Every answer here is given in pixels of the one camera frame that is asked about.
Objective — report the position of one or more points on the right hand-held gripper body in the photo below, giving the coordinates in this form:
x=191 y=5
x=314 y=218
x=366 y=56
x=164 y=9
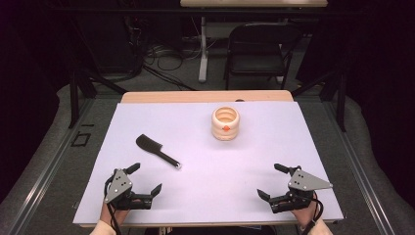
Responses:
x=303 y=181

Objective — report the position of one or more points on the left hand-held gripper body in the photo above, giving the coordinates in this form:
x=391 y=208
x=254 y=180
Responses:
x=119 y=184

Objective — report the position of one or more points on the black spatula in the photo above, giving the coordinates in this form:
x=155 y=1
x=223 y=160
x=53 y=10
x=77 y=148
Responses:
x=153 y=148

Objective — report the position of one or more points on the cream ribbed ceramic cup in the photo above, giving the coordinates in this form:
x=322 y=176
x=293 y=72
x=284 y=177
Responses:
x=225 y=130

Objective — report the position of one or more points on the person's left hand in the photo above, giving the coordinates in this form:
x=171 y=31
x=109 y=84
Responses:
x=106 y=214

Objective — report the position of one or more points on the person's right hand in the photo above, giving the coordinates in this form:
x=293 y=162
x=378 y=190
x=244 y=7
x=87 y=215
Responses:
x=308 y=216

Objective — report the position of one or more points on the white table cover board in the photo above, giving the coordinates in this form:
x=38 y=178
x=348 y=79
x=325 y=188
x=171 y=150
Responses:
x=202 y=182

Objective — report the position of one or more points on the black tape strip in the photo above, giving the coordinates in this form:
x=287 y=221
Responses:
x=87 y=125

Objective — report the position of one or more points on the black metal stand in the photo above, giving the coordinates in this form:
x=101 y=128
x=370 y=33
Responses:
x=341 y=98
x=74 y=98

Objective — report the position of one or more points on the wooden table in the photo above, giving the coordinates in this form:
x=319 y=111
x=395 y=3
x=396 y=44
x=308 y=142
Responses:
x=195 y=97

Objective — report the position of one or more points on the black folding chair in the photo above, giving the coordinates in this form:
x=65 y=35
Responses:
x=257 y=52

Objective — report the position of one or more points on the white desk leg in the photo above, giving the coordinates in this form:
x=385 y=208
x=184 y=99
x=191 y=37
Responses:
x=203 y=58

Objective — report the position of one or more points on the aluminium floor rail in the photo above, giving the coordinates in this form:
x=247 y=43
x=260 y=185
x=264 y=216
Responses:
x=359 y=169
x=49 y=173

